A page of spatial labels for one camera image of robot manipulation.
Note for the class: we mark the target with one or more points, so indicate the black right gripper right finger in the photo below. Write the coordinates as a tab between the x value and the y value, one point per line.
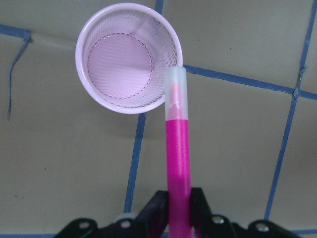
200	213

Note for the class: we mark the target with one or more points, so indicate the pink highlighter pen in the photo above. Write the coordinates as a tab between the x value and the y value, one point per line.
177	153

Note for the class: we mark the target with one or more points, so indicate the pink mesh cup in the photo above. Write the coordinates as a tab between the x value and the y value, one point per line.
121	54

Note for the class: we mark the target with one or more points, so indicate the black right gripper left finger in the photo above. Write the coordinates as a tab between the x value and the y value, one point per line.
153	218

